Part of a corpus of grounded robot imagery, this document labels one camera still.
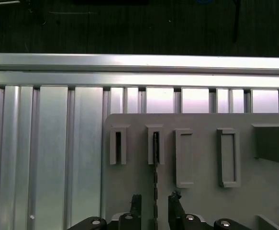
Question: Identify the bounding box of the blue RAM stick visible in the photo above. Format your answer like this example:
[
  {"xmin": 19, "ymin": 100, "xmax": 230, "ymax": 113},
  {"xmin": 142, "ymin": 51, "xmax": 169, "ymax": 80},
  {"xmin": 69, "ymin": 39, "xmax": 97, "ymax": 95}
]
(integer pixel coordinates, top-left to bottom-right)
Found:
[{"xmin": 153, "ymin": 131, "xmax": 160, "ymax": 230}]

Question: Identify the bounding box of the grey parts rack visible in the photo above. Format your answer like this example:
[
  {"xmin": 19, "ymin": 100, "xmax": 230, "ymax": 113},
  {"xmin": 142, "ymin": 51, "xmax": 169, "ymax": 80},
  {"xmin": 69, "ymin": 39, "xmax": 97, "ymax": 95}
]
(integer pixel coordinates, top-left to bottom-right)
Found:
[{"xmin": 102, "ymin": 112, "xmax": 279, "ymax": 230}]

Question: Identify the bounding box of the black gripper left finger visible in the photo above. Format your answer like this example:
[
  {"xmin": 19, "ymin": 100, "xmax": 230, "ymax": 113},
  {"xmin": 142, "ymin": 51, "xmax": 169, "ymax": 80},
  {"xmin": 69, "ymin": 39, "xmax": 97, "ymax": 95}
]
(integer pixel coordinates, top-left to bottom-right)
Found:
[{"xmin": 67, "ymin": 193, "xmax": 142, "ymax": 230}]

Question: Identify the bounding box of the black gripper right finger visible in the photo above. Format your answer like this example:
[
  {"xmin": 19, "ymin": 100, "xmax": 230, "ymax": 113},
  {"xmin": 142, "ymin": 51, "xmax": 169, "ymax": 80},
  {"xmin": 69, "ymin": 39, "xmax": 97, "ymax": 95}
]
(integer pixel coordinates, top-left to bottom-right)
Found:
[{"xmin": 167, "ymin": 190, "xmax": 241, "ymax": 230}]

